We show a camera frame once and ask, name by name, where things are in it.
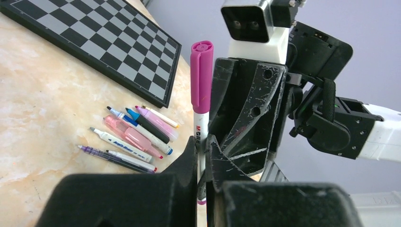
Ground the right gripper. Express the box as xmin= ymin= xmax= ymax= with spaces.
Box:
xmin=209 ymin=22 xmax=353 ymax=175

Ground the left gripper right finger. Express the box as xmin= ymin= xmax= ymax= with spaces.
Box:
xmin=206 ymin=135 xmax=363 ymax=227

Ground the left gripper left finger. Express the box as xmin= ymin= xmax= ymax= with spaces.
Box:
xmin=37 ymin=137 xmax=197 ymax=227

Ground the blue cap whiteboard marker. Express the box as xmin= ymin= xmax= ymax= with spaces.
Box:
xmin=106 ymin=106 xmax=173 ymax=155

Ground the red cap white marker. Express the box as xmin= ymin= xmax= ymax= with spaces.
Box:
xmin=89 ymin=127 xmax=155 ymax=164

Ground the light pink highlighter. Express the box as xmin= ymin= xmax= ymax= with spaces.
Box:
xmin=135 ymin=106 xmax=179 ymax=141

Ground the pink highlighter pen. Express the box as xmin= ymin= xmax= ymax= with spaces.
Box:
xmin=104 ymin=115 xmax=164 ymax=159

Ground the purple pen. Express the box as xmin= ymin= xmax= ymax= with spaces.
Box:
xmin=77 ymin=145 xmax=155 ymax=174

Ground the blue black highlighter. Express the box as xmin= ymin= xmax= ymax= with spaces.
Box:
xmin=125 ymin=107 xmax=170 ymax=144

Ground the magenta cap white marker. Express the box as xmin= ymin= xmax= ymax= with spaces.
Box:
xmin=190 ymin=40 xmax=214 ymax=205

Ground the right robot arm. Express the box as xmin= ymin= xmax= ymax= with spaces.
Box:
xmin=209 ymin=23 xmax=401 ymax=175

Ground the black grey chessboard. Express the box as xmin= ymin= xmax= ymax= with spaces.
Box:
xmin=0 ymin=0 xmax=181 ymax=108

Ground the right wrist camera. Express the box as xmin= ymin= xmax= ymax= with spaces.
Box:
xmin=220 ymin=0 xmax=289 ymax=64

